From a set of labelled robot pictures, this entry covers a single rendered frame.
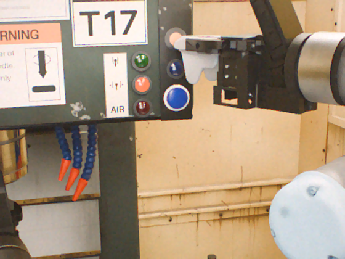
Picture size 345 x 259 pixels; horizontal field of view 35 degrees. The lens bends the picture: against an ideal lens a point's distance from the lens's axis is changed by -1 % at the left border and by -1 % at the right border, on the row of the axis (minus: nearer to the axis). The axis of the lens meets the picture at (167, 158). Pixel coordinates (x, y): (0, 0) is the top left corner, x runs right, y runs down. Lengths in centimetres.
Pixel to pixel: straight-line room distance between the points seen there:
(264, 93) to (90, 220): 93
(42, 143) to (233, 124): 76
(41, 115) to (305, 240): 43
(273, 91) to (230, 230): 145
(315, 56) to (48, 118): 36
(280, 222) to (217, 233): 159
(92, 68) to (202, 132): 118
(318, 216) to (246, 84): 25
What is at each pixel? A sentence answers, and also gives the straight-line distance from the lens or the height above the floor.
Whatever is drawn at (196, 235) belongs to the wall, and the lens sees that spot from 201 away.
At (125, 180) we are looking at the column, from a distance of 149.
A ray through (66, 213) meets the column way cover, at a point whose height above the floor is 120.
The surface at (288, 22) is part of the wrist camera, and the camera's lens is 63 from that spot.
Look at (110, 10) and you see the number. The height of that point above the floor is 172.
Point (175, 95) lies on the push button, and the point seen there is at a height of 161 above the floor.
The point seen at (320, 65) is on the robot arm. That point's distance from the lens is 56.
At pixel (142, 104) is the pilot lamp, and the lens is 75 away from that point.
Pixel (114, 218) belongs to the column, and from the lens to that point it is 153.
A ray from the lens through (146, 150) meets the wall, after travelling 185.
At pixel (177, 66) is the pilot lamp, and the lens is 75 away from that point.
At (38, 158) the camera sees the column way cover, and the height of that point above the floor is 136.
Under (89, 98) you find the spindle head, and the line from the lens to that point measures 74.
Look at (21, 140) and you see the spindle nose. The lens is 93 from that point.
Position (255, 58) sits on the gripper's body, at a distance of 63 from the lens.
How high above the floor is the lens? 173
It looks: 16 degrees down
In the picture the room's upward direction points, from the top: 1 degrees counter-clockwise
